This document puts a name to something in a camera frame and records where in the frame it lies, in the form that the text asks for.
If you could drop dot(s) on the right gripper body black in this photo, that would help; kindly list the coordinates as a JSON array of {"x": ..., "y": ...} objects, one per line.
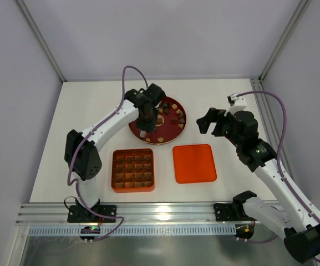
[{"x": 217, "y": 125}]

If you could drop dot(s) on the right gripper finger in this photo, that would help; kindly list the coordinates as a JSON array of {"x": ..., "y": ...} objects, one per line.
[
  {"x": 204, "y": 122},
  {"x": 217, "y": 131}
]

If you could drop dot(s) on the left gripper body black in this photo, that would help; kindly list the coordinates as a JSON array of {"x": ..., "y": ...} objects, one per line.
[{"x": 146, "y": 124}]

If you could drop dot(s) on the silver metal tongs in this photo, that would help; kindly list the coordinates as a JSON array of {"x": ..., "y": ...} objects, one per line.
[{"x": 143, "y": 131}]

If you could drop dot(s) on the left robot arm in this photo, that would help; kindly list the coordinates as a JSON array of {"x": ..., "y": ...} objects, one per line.
[{"x": 82, "y": 150}]

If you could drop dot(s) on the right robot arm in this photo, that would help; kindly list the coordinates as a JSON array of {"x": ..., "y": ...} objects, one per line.
[{"x": 298, "y": 225}]

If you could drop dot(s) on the orange chocolate box tray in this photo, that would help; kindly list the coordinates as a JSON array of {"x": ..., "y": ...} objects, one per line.
[{"x": 133, "y": 171}]

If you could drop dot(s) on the red round plate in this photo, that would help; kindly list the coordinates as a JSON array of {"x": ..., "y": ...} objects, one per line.
[{"x": 169, "y": 125}]

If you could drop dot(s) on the orange box lid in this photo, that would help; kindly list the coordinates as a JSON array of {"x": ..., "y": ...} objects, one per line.
[{"x": 194, "y": 164}]

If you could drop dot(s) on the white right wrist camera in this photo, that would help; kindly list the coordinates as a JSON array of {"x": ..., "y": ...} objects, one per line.
[{"x": 237, "y": 103}]

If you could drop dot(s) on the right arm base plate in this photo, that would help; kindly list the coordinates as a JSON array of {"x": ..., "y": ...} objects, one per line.
[{"x": 228, "y": 212}]

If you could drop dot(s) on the white slotted cable duct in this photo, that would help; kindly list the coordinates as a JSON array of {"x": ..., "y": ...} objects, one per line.
[{"x": 135, "y": 230}]

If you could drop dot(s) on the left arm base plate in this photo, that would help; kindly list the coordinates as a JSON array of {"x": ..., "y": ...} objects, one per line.
[{"x": 79, "y": 214}]

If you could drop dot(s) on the aluminium front rail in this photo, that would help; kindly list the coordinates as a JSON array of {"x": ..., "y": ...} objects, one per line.
[{"x": 153, "y": 212}]

